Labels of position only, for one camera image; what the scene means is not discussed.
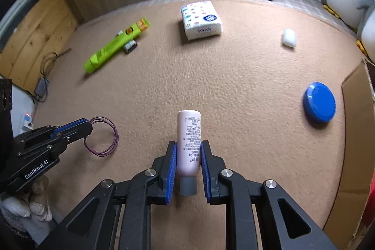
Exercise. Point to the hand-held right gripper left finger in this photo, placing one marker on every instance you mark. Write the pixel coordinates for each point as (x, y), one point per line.
(170, 171)

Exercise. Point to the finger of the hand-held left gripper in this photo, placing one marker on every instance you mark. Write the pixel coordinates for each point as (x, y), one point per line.
(79, 132)
(67, 126)

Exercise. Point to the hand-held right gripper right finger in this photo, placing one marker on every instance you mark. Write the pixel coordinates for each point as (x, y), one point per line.
(205, 171)

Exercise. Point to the small pink bottle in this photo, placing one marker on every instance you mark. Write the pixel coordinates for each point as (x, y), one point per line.
(189, 144)

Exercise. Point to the green squeeze tube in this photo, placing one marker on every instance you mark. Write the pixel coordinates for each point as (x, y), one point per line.
(111, 48)

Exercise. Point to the battery pack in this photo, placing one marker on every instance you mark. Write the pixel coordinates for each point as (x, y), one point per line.
(130, 46)

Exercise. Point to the blue round tin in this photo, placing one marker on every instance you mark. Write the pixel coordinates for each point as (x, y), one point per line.
(319, 100)

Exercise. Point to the tissue pack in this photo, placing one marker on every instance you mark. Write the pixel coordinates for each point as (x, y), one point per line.
(199, 18)

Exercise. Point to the cardboard box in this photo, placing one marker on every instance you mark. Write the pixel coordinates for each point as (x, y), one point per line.
(354, 135)

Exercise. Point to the small white case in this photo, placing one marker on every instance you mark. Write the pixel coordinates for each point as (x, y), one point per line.
(290, 37)

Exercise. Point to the red fabric pouch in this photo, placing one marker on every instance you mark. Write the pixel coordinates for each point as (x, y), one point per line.
(372, 200)

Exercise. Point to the person's left hand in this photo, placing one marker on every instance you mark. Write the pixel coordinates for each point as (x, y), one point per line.
(17, 207)

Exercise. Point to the white power strip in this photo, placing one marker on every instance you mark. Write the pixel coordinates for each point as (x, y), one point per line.
(27, 122)

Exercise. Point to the grey charger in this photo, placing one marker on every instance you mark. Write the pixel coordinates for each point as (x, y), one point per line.
(41, 89)

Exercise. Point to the pine wood panel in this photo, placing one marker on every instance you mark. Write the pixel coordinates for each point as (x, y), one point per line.
(38, 27)

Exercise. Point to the small penguin plush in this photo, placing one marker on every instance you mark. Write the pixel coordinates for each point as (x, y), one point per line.
(369, 30)

